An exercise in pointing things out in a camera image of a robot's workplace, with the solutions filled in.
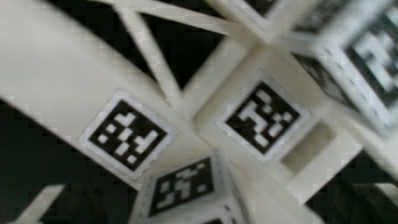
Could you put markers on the small white cube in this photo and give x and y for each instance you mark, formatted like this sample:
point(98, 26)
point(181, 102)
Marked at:
point(343, 44)

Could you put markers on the white cube nut with tag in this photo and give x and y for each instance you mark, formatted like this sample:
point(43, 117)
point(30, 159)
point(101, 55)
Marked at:
point(190, 195)

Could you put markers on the white chair side frame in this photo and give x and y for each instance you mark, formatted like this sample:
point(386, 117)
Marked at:
point(157, 79)

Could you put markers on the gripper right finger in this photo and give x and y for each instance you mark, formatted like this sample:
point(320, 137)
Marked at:
point(389, 191)

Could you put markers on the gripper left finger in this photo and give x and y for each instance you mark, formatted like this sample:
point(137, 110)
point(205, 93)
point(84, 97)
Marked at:
point(39, 205)

